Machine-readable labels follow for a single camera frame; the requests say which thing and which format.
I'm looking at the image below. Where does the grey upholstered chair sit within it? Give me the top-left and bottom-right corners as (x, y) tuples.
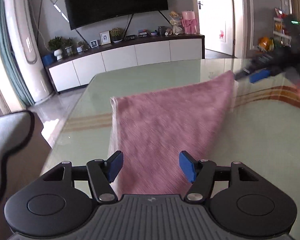
(0, 111), (36, 205)

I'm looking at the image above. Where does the potted plant white pot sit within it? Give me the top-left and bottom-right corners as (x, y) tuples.
(47, 36), (63, 61)

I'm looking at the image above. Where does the white picture frame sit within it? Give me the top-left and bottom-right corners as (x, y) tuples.
(100, 31), (111, 46)

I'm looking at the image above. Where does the teal curtain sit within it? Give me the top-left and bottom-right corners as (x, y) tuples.
(0, 0), (34, 107)

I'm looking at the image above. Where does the pink terry towel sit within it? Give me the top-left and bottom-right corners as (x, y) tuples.
(109, 71), (234, 196)

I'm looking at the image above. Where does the white standing air conditioner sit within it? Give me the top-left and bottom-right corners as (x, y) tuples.
(3, 0), (53, 103)

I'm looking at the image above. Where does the white low tv cabinet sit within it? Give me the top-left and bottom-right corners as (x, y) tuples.
(46, 34), (205, 93)

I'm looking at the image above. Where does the pink gift box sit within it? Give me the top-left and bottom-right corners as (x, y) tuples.
(181, 10), (197, 34)

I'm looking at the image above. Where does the blue storage box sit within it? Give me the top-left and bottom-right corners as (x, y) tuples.
(42, 53), (57, 67)

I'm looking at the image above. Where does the colourful snack shelf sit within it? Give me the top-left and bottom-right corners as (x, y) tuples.
(257, 8), (292, 53)

